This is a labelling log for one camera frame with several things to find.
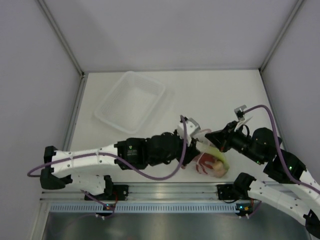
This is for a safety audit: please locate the aluminium rail base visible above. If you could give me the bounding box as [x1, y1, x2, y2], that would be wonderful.
[40, 182, 225, 202]

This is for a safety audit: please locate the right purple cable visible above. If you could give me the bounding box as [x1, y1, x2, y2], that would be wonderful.
[241, 104, 320, 195]

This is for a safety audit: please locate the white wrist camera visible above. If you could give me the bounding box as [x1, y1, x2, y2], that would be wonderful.
[176, 117, 201, 146]
[234, 105, 253, 129]

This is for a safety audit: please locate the clear zip top bag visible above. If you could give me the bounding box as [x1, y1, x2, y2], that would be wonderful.
[191, 128, 230, 178]

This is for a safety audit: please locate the aluminium frame post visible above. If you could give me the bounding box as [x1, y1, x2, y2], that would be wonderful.
[259, 0, 306, 73]
[35, 0, 84, 76]

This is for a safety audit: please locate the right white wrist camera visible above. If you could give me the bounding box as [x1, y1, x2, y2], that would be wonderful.
[234, 105, 253, 129]

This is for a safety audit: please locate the translucent white plastic basket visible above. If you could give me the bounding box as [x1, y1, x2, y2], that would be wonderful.
[94, 71, 166, 135]

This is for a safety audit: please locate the red fake lobster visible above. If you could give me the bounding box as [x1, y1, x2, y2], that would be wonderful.
[193, 154, 219, 175]

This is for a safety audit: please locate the left aluminium frame post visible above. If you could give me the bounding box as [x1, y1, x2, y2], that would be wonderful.
[35, 0, 84, 76]

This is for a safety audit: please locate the white slotted cable duct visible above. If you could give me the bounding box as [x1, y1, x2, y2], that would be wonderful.
[49, 202, 250, 214]

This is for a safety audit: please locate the fake green leek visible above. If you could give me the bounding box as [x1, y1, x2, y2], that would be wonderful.
[196, 141, 230, 170]

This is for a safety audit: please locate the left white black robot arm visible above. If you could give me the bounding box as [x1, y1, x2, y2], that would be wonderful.
[40, 132, 200, 200]

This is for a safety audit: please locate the purple cable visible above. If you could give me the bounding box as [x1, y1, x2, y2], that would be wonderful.
[241, 104, 320, 195]
[26, 115, 188, 181]

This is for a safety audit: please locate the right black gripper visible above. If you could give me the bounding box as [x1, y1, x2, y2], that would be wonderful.
[205, 120, 265, 165]

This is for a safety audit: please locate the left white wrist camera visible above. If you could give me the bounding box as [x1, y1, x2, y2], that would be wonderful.
[176, 117, 201, 146]

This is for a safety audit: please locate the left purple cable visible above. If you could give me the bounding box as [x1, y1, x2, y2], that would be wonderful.
[26, 115, 188, 181]

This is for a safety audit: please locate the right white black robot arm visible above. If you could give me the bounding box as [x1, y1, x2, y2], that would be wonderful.
[205, 121, 320, 238]

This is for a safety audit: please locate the right aluminium frame post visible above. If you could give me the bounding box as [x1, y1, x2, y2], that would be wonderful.
[259, 0, 306, 73]

